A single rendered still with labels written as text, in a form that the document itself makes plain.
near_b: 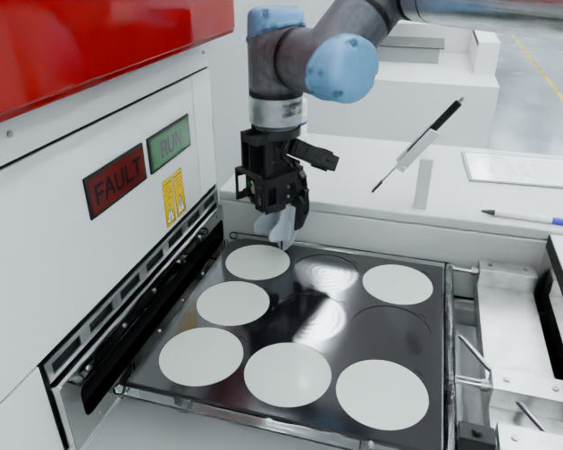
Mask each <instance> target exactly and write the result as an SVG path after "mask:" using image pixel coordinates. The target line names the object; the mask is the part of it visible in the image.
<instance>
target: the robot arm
mask: <svg viewBox="0 0 563 450"><path fill-rule="evenodd" d="M401 20H403V21H414V22H421V23H428V24H434V25H441V26H448V27H454V28H461V29H473V30H481V31H487V32H493V33H500V34H507V35H514V36H520V37H527V38H539V39H546V40H553V41H559V42H563V0H335V1H334V2H333V3H332V5H331V6H330V7H329V9H328V10H327V11H326V12H325V14H324V15H323V17H322V18H321V19H320V21H319V22H317V23H316V25H315V26H314V27H313V28H312V29H311V28H306V23H305V13H304V11H303V10H302V9H301V8H300V7H297V6H292V5H263V6H257V7H254V8H252V9H251V10H250V11H249V12H248V35H247V37H246V43H248V109H249V121H250V123H251V129H245V130H242V131H241V132H240V145H241V166H238V167H235V185H236V199H237V200H239V199H241V198H243V197H246V196H248V199H249V200H250V201H251V203H253V204H255V205H256V206H255V208H256V210H258V211H259V212H261V213H262V215H261V216H260V217H259V218H258V219H257V220H256V221H255V222H254V224H253V231H254V232H255V233H256V234H265V233H269V234H268V240H269V241H270V242H277V244H278V246H279V248H280V249H281V250H282V251H285V250H286V249H288V248H289V247H290V246H291V244H292V243H293V242H294V240H295V238H296V237H297V235H298V233H299V232H300V229H301V228H302V227H303V225H304V223H305V220H306V218H307V215H308V212H309V188H307V175H306V173H305V171H304V166H302V165H300V160H302V161H304V162H307V163H310V164H311V165H310V166H312V167H314V168H316V169H317V170H319V171H327V170H328V171H335V170H336V167H337V164H338V161H339V159H340V157H339V156H337V155H334V154H333V152H332V151H329V150H328V149H327V148H321V147H316V146H313V145H311V144H308V143H307V142H305V141H303V140H300V139H298V137H299V136H300V135H301V122H302V118H303V92H304V93H307V94H309V95H312V96H314V97H316V98H318V99H321V100H324V101H333V102H337V103H342V104H352V103H355V102H357V101H359V100H361V99H362V98H363V97H365V96H366V95H367V94H368V93H369V91H370V90H371V89H372V87H373V85H374V78H375V75H377V74H378V70H379V58H378V54H377V52H376V50H377V49H378V47H379V46H380V45H381V43H382V42H383V40H384V39H385V38H387V36H388V35H389V34H390V32H391V31H392V29H393V28H394V27H395V25H396V24H397V23H398V21H401ZM287 154H288V155H287ZM289 155H290V156H289ZM291 156H293V157H295V158H298V159H299V160H298V159H295V158H293V157H291ZM244 174H245V175H246V187H245V188H243V190H241V191H239V176H241V175H244Z"/></svg>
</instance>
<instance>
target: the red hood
mask: <svg viewBox="0 0 563 450"><path fill-rule="evenodd" d="M234 28H235V22H234V1H233V0H0V122H3V121H7V120H9V119H11V118H13V117H16V116H19V115H21V114H24V113H27V112H30V111H32V110H35V109H37V108H39V107H41V106H44V105H47V104H51V103H52V102H55V101H58V100H60V99H63V98H65V97H67V96H71V95H74V94H76V93H79V92H80V91H83V90H86V89H88V88H92V87H94V86H96V85H99V84H102V83H104V82H107V81H108V80H111V79H115V78H118V77H120V76H122V75H124V74H127V73H130V72H132V71H135V70H138V69H140V68H143V67H146V66H148V65H150V64H152V63H157V62H159V61H162V60H163V59H166V58H168V57H171V56H174V55H176V54H179V53H182V52H184V51H187V50H190V49H191V48H194V47H196V46H201V45H203V44H205V43H207V42H210V41H212V40H215V39H217V38H221V37H223V36H226V35H229V34H231V33H233V31H234Z"/></svg>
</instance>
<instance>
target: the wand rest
mask: <svg viewBox="0 0 563 450"><path fill-rule="evenodd" d="M431 125H432V123H430V124H429V125H428V126H427V127H426V128H425V129H424V130H423V131H422V132H421V133H420V134H419V135H418V137H417V138H416V139H415V140H414V141H413V142H412V143H411V144H410V145H409V146H408V147H407V148H406V149H405V150H404V152H403V153H402V154H401V155H400V156H399V157H398V158H397V159H396V161H397V162H398V163H397V164H396V165H395V166H394V167H395V169H397V170H399V171H401V172H402V173H403V172H404V171H405V170H406V169H407V168H408V167H409V165H410V164H411V163H412V162H413V161H414V160H415V159H416V158H417V157H418V156H419V155H420V162H419V168H418V174H417V181H416V193H415V200H414V207H413V208H416V209H424V210H426V205H427V199H428V193H429V187H430V181H431V176H432V169H433V154H425V153H423V151H424V150H425V149H426V148H427V147H428V146H429V145H430V144H431V143H432V142H433V141H434V140H435V139H436V138H437V137H438V136H439V135H440V131H439V130H437V131H435V130H433V129H429V130H428V131H427V132H426V133H425V134H424V135H423V133H424V132H425V131H426V130H427V129H428V128H429V127H430V126H431ZM422 135H423V136H422ZM421 136H422V137H421ZM420 137H421V138H420ZM418 138H420V140H419V141H418V142H417V143H416V144H415V145H414V146H413V147H412V148H411V149H410V150H409V151H408V152H407V150H408V149H409V148H410V147H411V146H412V145H413V144H414V143H415V142H416V140H417V139H418ZM402 157H403V158H402ZM401 158H402V159H401ZM400 159H401V160H400Z"/></svg>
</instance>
